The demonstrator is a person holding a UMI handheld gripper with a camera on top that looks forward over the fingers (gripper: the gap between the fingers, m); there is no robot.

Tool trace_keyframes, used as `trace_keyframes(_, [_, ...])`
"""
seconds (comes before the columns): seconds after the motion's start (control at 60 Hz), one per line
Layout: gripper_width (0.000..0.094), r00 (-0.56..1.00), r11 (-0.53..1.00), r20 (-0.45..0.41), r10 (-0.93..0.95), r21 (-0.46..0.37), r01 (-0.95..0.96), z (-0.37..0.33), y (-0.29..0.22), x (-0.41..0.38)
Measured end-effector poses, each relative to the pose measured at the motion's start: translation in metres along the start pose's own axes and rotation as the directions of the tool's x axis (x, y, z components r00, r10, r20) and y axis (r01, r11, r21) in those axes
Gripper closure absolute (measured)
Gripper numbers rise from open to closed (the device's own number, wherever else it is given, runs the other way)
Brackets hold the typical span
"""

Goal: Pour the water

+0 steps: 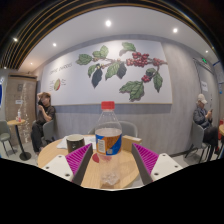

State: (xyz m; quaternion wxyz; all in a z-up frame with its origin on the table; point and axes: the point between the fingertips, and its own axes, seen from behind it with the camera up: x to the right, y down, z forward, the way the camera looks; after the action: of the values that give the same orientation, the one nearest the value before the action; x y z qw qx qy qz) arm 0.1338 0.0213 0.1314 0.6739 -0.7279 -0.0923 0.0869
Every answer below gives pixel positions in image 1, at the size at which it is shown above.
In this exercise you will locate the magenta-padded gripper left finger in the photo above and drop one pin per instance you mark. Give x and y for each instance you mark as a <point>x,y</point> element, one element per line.
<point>60,166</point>

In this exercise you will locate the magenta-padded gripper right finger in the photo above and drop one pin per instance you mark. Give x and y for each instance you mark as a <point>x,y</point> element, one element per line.
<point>164,166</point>

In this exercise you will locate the clear red-capped drink bottle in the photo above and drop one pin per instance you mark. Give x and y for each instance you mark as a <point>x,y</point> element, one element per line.
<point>108,141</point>

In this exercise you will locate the dark mug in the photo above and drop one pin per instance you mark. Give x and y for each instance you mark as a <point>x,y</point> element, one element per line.
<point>75,143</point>

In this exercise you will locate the grey padded chair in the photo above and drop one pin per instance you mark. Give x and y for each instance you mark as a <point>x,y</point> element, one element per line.
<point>197,136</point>
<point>129,128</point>
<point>4,130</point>
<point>49,130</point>

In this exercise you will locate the tan cardboard box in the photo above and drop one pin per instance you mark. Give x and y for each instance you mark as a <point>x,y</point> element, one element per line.
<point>129,142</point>

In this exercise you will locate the person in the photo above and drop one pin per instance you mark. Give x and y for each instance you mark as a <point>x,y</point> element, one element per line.
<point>42,116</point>
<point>201,117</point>

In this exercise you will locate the small round wooden table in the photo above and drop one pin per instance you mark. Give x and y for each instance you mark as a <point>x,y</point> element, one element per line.
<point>16,122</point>

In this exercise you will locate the small clear bottle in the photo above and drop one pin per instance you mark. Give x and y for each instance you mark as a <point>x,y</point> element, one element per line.
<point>19,116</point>

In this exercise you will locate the green exit sign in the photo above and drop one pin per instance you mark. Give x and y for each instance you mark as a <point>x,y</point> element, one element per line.
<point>204,60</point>

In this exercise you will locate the round ceiling lights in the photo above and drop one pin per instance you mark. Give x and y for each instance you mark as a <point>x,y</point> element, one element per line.
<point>108,23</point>

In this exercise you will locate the blue wall sign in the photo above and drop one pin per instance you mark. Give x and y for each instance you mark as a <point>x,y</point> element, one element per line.
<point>1,95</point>

